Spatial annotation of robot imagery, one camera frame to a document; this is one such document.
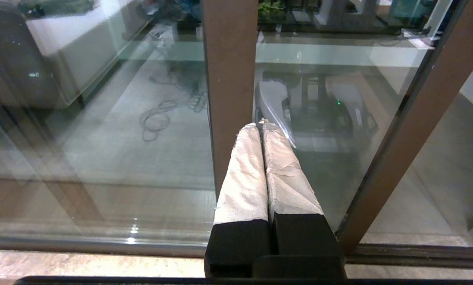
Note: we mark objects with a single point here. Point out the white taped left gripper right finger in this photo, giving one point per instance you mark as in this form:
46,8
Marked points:
289,186

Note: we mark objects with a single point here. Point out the brown framed fixed glass panel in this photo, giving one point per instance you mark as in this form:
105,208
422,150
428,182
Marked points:
230,79

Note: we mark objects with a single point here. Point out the beige sofa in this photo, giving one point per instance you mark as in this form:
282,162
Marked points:
78,43

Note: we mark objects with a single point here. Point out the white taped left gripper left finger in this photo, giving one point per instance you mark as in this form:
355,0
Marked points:
242,190

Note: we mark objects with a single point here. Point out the brown framed sliding glass door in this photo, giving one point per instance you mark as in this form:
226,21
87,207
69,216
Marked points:
410,130

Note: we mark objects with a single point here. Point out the grey metal rail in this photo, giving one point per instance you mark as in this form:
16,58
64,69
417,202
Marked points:
418,257

